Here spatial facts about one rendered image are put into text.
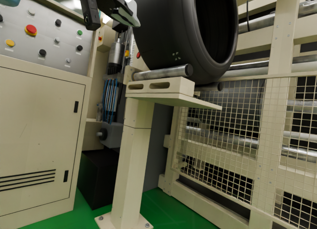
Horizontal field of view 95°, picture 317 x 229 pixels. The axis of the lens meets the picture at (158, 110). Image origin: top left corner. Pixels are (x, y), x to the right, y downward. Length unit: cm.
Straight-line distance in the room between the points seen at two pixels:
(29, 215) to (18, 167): 29
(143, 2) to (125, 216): 108
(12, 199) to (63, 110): 52
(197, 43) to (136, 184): 82
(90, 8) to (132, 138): 64
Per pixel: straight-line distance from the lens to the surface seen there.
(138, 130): 87
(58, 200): 124
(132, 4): 56
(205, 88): 82
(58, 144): 109
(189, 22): 58
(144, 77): 72
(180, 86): 52
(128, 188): 97
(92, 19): 47
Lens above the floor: 73
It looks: 1 degrees up
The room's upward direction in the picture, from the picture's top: 8 degrees clockwise
